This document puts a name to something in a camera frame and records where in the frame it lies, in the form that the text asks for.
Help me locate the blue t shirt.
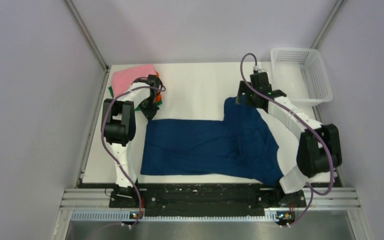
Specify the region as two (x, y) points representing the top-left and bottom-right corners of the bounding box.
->
(140, 97), (283, 186)

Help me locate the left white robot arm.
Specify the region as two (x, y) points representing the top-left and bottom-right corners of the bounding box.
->
(100, 73), (166, 207)

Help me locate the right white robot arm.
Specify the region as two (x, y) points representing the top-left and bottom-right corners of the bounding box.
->
(236, 71), (343, 206)

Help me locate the green folded t shirt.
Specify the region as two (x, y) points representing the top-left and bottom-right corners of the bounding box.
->
(108, 86), (150, 111)

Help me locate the orange folded t shirt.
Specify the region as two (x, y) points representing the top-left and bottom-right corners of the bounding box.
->
(155, 71), (162, 105)

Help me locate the pink folded t shirt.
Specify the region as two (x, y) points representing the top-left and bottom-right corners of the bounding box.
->
(111, 64), (160, 97)

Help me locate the white plastic basket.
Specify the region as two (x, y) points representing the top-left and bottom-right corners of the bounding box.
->
(270, 47), (334, 107)

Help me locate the left aluminium frame post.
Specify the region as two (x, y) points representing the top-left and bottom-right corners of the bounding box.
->
(63, 0), (109, 71)

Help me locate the aluminium frame post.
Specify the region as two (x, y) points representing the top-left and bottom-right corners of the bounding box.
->
(63, 0), (109, 71)
(310, 0), (347, 49)

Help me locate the right aluminium frame post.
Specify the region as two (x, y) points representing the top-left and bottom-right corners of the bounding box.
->
(310, 0), (347, 49)

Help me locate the white cable duct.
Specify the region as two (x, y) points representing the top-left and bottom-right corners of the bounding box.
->
(70, 210), (292, 224)

